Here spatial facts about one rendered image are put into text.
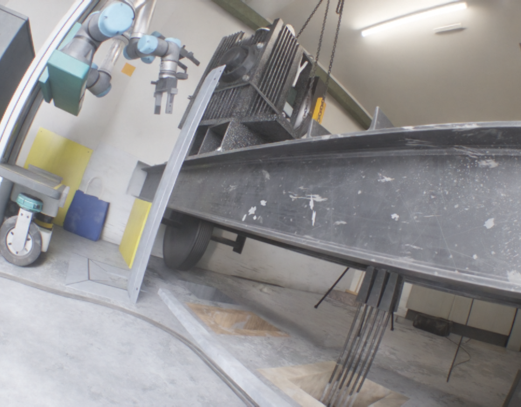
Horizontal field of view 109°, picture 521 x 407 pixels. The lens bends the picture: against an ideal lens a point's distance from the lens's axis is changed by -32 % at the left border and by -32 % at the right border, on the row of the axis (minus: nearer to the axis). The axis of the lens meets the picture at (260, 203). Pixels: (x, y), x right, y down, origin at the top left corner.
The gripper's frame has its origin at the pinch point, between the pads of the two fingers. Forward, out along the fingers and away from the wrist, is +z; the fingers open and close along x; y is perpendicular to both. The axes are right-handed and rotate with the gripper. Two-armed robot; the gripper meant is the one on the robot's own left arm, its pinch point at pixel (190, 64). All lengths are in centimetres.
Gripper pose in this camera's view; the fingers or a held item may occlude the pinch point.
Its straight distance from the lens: 175.4
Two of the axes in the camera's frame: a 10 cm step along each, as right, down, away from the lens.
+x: -7.6, -1.5, 6.3
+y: 3.1, -9.4, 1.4
